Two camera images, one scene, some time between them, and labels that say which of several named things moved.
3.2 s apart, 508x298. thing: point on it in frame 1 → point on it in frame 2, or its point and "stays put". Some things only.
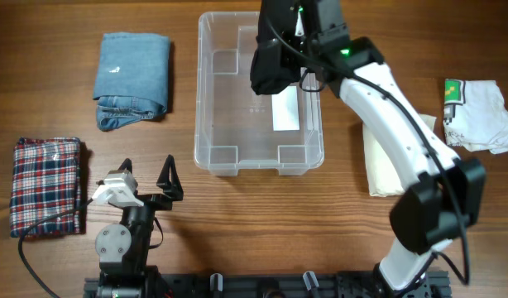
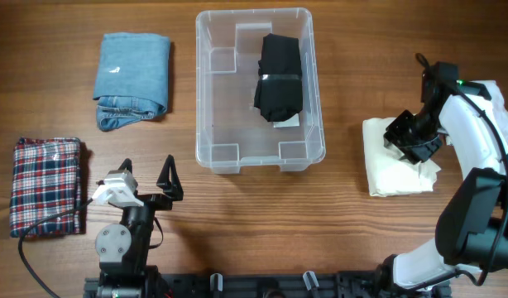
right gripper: [289, 59] → [411, 153]
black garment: [279, 54] → [279, 90]
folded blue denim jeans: [132, 78] stays put
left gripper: [171, 190] stays put
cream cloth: [384, 178] stays put
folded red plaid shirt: [46, 180] stays put
